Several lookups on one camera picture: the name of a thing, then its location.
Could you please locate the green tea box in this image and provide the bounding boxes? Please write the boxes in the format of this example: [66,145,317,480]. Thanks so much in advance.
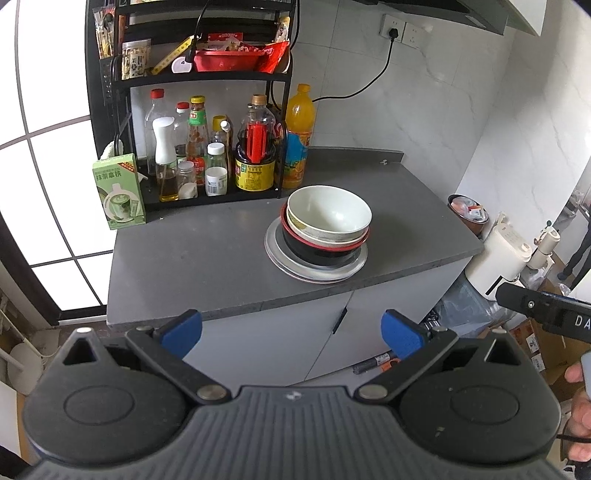
[92,154,146,230]

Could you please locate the clear bottle red cap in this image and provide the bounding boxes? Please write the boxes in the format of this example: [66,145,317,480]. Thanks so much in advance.
[144,88,167,176]

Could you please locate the small white jar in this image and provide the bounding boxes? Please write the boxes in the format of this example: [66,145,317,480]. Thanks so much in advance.
[204,166,228,197]

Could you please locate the white plate Sweet print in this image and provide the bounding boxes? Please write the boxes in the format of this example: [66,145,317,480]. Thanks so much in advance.
[263,218,369,285]

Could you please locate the black metal shelf rack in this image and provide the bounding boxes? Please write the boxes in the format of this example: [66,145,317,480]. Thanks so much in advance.
[85,1,300,216]

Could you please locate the red and black bowl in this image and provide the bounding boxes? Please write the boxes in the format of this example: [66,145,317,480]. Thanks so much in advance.
[280,204,370,267]

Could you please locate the person's right hand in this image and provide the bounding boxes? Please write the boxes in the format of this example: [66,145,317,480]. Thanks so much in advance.
[565,362,591,462]

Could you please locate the soy sauce bottle yellow label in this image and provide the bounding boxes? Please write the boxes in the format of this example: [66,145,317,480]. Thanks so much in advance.
[235,94,276,193]

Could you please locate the range hood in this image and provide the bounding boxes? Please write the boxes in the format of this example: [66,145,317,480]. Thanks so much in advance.
[362,0,547,37]

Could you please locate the white wall socket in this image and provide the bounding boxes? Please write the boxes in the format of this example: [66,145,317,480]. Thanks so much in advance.
[380,14,429,50]

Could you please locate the black power cable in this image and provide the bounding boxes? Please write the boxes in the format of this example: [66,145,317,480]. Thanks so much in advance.
[310,28,402,104]

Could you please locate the red plastic basket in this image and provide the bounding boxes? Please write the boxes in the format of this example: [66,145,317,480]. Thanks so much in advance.
[193,41,290,74]

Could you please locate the white small appliance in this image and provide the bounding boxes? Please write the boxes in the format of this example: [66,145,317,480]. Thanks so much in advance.
[527,220,561,270]

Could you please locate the sauce bottle green label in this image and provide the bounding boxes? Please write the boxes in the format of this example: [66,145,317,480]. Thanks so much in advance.
[186,96,209,188]

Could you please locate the white ribbed bowl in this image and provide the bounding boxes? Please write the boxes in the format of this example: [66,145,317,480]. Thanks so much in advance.
[283,211,370,247]

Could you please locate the orange juice bottle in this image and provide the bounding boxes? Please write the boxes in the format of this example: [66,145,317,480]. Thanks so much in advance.
[283,83,315,189]

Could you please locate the white bowl yellow pattern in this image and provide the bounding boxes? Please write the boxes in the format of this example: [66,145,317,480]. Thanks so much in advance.
[287,185,373,239]

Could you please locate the white spray oil bottle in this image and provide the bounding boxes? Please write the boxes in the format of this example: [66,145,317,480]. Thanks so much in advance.
[152,117,178,202]

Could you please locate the white electric kettle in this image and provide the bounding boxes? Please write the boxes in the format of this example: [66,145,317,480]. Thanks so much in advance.
[465,212,533,301]

